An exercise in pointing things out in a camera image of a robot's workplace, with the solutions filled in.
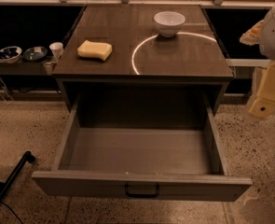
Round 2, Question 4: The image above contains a black drawer handle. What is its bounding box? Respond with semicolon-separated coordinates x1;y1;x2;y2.
125;184;159;199

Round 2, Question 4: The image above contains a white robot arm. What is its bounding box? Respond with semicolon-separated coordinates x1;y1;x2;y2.
240;5;275;119

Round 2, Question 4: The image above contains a dark wooden cabinet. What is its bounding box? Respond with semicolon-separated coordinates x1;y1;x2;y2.
54;5;233;110

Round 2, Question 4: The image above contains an open grey top drawer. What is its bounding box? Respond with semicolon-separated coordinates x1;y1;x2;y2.
31;91;254;203

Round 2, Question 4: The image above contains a yellow sponge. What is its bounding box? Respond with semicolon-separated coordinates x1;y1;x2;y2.
77;40;112;61

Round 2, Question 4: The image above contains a white ceramic bowl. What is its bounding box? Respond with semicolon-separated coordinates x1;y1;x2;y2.
154;11;186;37

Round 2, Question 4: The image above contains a low side shelf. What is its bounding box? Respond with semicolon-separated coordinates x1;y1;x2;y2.
0;56;56;76

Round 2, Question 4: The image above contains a black chair leg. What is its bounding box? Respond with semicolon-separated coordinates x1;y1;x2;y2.
0;151;35;202

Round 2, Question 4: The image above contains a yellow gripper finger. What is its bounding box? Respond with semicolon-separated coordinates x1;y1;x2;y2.
240;20;264;46
248;61;275;119

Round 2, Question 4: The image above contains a white paper cup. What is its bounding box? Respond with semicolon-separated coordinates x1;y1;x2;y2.
49;42;63;60

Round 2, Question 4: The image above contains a white cable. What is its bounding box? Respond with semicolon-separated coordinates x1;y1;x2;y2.
0;59;14;104

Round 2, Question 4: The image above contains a dark green bowl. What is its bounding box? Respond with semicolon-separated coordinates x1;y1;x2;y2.
23;46;48;62

